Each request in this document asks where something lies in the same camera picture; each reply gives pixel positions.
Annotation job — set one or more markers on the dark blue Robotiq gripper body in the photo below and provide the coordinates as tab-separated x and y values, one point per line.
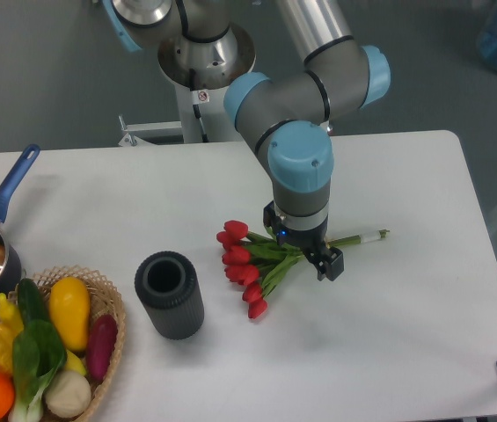
302	232

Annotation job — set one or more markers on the purple eggplant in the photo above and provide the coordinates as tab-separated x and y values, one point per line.
100	346

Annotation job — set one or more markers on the red tulip bouquet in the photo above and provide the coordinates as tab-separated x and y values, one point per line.
255	262

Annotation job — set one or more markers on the dark grey ribbed vase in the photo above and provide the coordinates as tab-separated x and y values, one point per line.
166	284

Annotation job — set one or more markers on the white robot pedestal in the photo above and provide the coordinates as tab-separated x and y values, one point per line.
201	74

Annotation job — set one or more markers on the yellow squash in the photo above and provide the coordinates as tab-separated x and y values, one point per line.
69	310

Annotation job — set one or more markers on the green cucumber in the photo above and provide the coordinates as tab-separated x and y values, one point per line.
30	302

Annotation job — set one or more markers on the small yellow pepper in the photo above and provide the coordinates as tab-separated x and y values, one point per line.
10	315

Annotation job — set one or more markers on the yellow banana tip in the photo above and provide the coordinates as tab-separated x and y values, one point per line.
74	363

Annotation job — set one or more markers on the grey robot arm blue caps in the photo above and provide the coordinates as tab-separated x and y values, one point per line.
282	122

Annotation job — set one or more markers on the green bok choy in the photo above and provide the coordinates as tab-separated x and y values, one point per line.
37	355

